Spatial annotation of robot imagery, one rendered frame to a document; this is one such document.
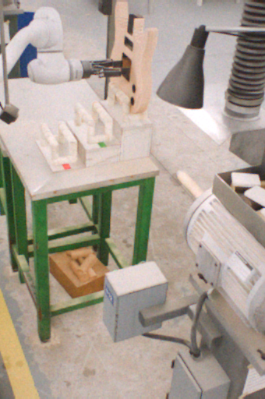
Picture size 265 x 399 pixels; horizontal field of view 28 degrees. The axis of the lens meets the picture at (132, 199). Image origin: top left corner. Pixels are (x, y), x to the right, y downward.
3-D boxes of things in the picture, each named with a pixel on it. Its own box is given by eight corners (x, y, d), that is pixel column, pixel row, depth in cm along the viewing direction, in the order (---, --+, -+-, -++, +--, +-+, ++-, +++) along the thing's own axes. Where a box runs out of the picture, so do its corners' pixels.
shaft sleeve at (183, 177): (210, 213, 161) (217, 205, 161) (204, 209, 159) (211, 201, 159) (181, 181, 174) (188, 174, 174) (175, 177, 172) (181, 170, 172)
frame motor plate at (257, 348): (334, 347, 140) (339, 338, 138) (260, 377, 131) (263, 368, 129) (254, 260, 166) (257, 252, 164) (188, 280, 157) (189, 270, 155)
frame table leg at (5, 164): (22, 271, 310) (12, 134, 257) (12, 273, 308) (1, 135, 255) (19, 265, 314) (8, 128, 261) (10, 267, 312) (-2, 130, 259)
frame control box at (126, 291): (198, 371, 159) (211, 311, 144) (132, 395, 151) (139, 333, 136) (160, 312, 176) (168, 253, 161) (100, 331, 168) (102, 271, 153)
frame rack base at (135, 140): (150, 157, 243) (153, 122, 233) (119, 162, 238) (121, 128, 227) (125, 128, 263) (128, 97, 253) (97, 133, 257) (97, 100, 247)
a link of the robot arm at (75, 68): (69, 86, 217) (83, 84, 219) (70, 64, 212) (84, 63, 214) (62, 76, 224) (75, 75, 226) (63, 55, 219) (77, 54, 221)
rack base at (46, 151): (86, 167, 232) (86, 165, 231) (52, 174, 226) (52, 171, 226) (65, 138, 252) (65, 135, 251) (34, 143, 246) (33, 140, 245)
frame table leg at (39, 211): (51, 342, 270) (47, 197, 218) (40, 345, 268) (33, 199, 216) (47, 333, 274) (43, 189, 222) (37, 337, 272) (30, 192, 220)
